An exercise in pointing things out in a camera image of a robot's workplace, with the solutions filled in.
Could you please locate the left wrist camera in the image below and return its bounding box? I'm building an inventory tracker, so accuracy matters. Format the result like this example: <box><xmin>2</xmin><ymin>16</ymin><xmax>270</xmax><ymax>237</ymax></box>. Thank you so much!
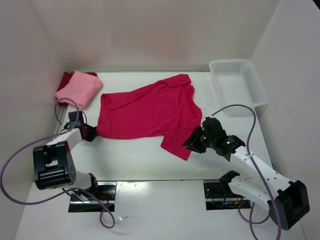
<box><xmin>62</xmin><ymin>111</ymin><xmax>88</xmax><ymax>130</ymax></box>

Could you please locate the white plastic basket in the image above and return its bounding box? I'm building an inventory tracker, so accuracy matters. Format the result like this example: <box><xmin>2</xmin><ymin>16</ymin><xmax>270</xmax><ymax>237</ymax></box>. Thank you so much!
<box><xmin>209</xmin><ymin>59</ymin><xmax>269</xmax><ymax>109</ymax></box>

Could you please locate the magenta t-shirt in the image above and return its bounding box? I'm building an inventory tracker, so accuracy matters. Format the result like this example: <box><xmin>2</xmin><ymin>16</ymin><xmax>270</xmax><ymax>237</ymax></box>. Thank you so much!
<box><xmin>97</xmin><ymin>74</ymin><xmax>202</xmax><ymax>161</ymax></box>

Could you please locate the light pink t-shirt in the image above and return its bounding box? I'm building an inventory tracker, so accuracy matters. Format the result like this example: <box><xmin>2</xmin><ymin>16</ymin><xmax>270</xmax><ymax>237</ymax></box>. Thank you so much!
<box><xmin>54</xmin><ymin>70</ymin><xmax>104</xmax><ymax>110</ymax></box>

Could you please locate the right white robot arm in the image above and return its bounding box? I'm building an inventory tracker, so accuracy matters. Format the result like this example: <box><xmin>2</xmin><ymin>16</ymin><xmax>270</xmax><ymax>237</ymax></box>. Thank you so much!
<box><xmin>182</xmin><ymin>117</ymin><xmax>310</xmax><ymax>231</ymax></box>

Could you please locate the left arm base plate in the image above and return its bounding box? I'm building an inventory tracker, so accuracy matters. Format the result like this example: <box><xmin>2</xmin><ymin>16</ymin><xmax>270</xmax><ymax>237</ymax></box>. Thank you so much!
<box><xmin>68</xmin><ymin>181</ymin><xmax>117</xmax><ymax>213</ymax></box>

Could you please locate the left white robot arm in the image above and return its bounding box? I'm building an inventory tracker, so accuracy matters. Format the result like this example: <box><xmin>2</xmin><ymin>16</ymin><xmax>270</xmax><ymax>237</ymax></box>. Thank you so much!
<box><xmin>32</xmin><ymin>124</ymin><xmax>100</xmax><ymax>200</ymax></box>

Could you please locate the dark red t-shirt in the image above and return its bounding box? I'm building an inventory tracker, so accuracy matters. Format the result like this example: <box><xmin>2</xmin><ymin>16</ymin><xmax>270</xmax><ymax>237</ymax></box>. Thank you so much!
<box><xmin>56</xmin><ymin>71</ymin><xmax>98</xmax><ymax>109</ymax></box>

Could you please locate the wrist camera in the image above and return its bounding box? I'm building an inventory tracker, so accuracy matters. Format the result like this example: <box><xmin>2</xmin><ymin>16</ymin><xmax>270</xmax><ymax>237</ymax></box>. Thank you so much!
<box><xmin>202</xmin><ymin>117</ymin><xmax>223</xmax><ymax>136</ymax></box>
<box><xmin>62</xmin><ymin>111</ymin><xmax>88</xmax><ymax>130</ymax></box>

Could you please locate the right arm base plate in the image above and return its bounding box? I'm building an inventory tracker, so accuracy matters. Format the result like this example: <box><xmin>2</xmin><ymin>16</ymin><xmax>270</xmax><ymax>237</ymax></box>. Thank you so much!
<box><xmin>203</xmin><ymin>180</ymin><xmax>251</xmax><ymax>211</ymax></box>

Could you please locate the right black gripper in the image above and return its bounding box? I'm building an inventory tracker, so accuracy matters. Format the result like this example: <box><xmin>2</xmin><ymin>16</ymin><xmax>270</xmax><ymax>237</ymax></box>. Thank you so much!
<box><xmin>181</xmin><ymin>125</ymin><xmax>216</xmax><ymax>154</ymax></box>

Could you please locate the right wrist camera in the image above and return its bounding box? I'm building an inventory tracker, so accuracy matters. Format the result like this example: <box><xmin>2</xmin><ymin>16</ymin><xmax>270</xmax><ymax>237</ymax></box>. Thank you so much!
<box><xmin>202</xmin><ymin>117</ymin><xmax>223</xmax><ymax>136</ymax></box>

